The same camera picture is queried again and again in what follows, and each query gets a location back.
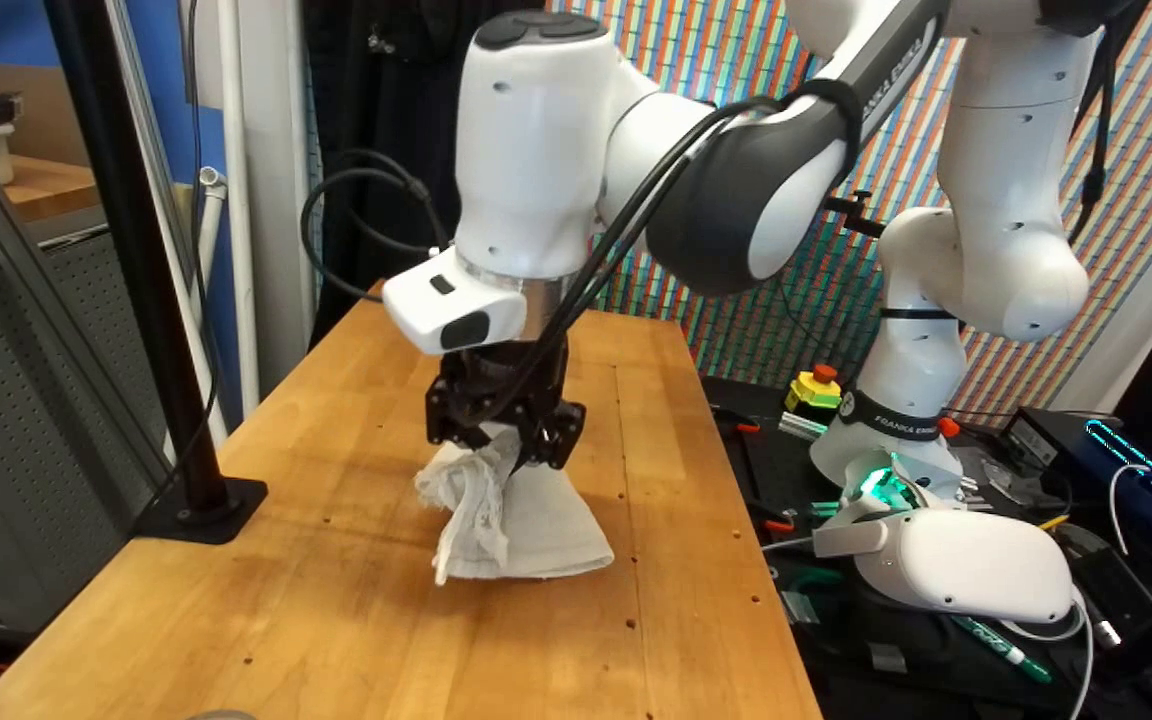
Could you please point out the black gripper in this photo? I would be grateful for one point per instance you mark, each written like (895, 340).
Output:
(517, 383)

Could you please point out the white towel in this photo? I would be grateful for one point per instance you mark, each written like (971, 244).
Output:
(523, 535)

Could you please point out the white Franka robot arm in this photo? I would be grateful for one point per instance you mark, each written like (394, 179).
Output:
(537, 134)

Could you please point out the small black device box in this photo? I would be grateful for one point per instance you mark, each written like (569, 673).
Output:
(1040, 442)

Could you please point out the orange black bar clamp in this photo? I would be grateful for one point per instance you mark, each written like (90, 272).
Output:
(743, 425)
(776, 527)

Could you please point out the black perforated base board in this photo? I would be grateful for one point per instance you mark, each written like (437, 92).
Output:
(760, 464)

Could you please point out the yellow red emergency stop button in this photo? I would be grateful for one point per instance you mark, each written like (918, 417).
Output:
(817, 390)

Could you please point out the white vertical tube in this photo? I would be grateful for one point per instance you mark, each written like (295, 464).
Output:
(215, 214)

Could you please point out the black curtain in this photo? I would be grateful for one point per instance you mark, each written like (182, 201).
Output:
(361, 82)

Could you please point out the black pole stand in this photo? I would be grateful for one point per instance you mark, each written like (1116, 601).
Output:
(141, 264)

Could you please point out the small orange knob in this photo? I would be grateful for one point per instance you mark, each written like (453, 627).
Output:
(951, 429)

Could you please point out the grey diagonal aluminium beam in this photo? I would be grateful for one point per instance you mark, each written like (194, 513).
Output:
(29, 264)

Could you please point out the wooden side bench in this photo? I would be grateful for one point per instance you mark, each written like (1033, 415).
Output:
(42, 187)

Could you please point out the green marker pen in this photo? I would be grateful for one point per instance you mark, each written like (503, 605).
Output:
(1000, 650)

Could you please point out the black case with cyan edges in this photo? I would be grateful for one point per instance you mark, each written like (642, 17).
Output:
(1148, 504)

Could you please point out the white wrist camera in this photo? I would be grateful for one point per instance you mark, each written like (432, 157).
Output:
(450, 305)

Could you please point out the black camera mount rod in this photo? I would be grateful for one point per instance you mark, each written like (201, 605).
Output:
(857, 214)

